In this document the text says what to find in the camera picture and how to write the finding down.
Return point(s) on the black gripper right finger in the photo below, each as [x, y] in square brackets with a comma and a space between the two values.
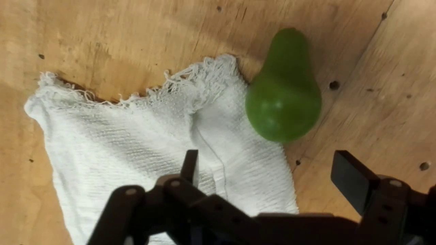
[390, 208]

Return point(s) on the white cloth towel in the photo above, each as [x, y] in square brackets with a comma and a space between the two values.
[127, 140]

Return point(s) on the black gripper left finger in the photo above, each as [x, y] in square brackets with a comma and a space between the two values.
[151, 212]

